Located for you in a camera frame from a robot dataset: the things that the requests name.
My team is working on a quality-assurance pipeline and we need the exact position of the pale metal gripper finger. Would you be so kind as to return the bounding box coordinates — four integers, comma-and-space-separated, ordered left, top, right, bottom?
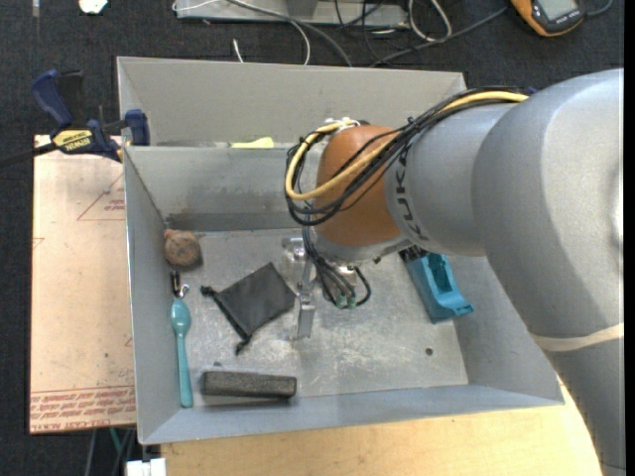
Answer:
295, 293, 318, 341
282, 237, 317, 298

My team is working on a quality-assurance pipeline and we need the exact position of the grey metal bin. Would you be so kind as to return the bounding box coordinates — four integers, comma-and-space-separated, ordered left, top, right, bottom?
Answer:
116, 56, 566, 445

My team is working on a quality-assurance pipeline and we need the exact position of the dark green flat block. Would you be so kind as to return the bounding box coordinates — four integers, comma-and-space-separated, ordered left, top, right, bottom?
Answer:
199, 369, 299, 401

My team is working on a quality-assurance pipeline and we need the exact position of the teal plastic holder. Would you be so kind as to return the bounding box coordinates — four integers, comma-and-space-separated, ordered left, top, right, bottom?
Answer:
402, 252, 475, 325

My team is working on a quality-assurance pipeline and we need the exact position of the teal plastic spoon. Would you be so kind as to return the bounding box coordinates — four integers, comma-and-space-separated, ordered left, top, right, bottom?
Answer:
170, 298, 194, 410

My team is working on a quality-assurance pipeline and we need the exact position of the yellow-green flat thing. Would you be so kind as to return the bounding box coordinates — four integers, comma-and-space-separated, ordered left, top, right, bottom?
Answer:
230, 136, 276, 150

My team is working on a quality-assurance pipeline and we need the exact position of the brown cardboard board, red print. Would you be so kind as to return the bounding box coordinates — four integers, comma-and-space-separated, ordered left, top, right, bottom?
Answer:
28, 134, 138, 435

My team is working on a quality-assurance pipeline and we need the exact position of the black drawstring pouch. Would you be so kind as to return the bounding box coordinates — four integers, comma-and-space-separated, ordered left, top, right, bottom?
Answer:
199, 262, 298, 356

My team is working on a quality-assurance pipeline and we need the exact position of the black clip with metal ring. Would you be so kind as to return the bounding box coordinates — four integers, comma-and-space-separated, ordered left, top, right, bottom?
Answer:
170, 270, 191, 299

